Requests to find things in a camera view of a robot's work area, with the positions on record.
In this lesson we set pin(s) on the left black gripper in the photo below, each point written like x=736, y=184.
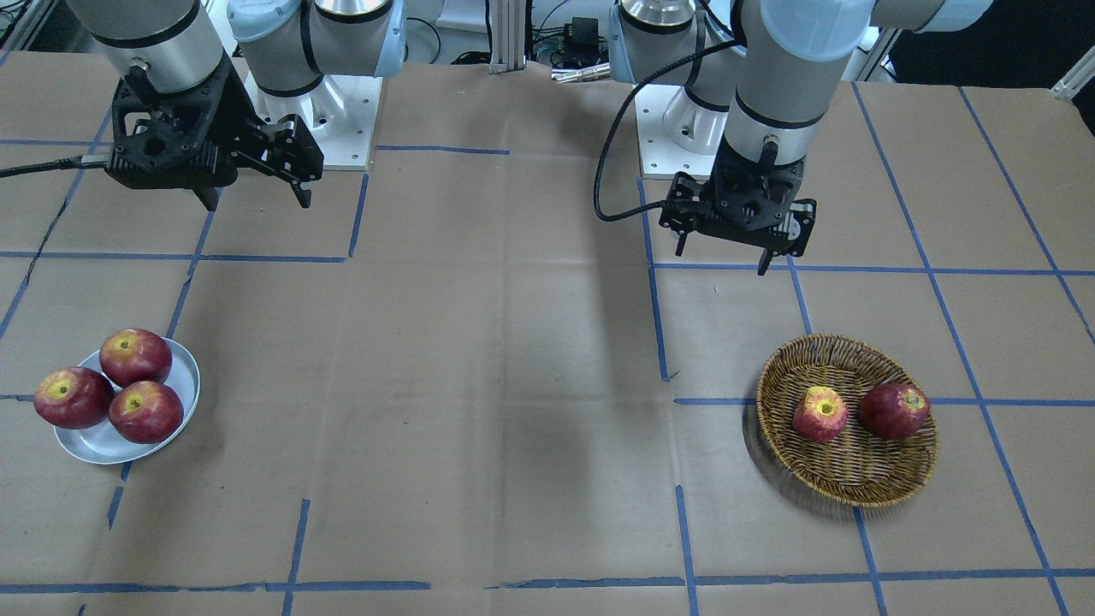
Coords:
x=683, y=213

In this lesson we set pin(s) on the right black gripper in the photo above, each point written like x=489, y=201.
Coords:
x=233, y=114

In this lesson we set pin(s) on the yellow-red apple from basket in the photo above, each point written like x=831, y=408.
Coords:
x=820, y=415

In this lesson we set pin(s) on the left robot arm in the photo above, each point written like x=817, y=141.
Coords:
x=750, y=86

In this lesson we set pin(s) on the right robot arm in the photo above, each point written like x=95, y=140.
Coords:
x=288, y=46

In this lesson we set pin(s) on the red apple on plate far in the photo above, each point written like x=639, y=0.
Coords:
x=135, y=355

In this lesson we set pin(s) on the red apple on plate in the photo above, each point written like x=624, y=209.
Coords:
x=135, y=355
x=74, y=397
x=146, y=412

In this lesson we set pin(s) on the dark red apple in basket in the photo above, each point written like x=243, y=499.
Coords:
x=894, y=411

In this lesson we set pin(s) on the red apple on plate near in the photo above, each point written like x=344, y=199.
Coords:
x=146, y=412

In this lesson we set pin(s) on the woven wicker basket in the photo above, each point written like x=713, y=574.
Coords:
x=857, y=468

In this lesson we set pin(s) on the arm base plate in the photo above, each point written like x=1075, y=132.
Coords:
x=340, y=113
x=675, y=134

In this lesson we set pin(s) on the aluminium frame post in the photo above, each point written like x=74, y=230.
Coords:
x=506, y=33

